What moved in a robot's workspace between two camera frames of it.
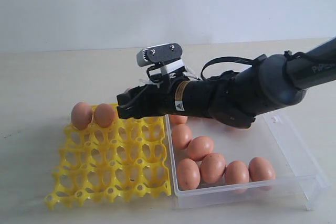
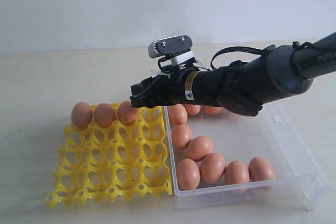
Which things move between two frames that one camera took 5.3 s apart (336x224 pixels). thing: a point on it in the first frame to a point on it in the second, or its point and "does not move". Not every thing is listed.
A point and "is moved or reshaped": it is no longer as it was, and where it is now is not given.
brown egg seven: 178,119 does not move
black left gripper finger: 130,111 to 141,98
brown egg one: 81,115 does not move
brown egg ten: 212,167 does not move
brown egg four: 232,129 is moved or reshaped
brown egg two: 104,115 does not move
